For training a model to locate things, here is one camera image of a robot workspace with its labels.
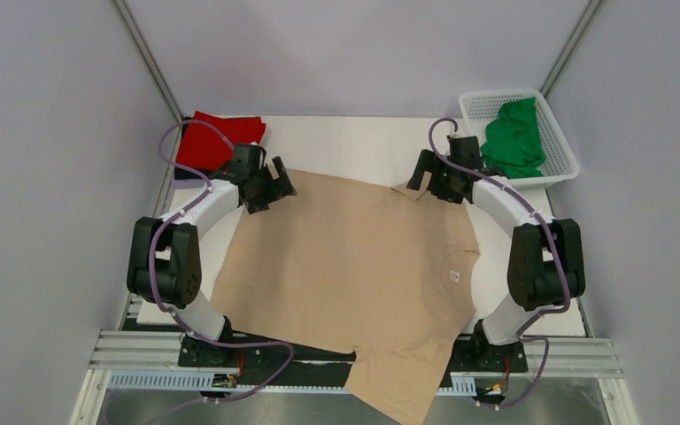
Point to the green t shirt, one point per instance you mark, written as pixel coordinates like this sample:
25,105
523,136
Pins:
513,143

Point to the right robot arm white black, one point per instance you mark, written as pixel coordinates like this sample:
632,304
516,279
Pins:
545,268

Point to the white plastic basket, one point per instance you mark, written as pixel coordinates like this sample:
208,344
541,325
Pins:
480,108

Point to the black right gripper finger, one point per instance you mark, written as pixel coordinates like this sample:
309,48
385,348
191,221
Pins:
446,187
422,171

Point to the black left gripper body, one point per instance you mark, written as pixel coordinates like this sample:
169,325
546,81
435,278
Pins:
260,167

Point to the folded red t shirt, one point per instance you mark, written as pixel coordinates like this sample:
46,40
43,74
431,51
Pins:
203,149

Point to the left aluminium frame post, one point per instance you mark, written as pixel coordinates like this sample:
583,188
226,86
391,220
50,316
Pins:
136,37

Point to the aluminium frame post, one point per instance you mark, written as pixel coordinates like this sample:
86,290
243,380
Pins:
571,44
136,37

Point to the folded black t shirt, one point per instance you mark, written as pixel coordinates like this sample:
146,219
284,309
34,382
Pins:
185,175

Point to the right aluminium frame post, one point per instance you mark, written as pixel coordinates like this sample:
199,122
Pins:
571,44

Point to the white slotted cable duct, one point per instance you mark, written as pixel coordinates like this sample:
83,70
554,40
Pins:
207,382

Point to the beige t shirt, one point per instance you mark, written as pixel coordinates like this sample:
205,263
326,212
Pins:
352,267

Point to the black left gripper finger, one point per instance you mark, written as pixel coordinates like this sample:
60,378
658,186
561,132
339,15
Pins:
282,181
257,198

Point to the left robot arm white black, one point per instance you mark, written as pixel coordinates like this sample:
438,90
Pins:
165,265

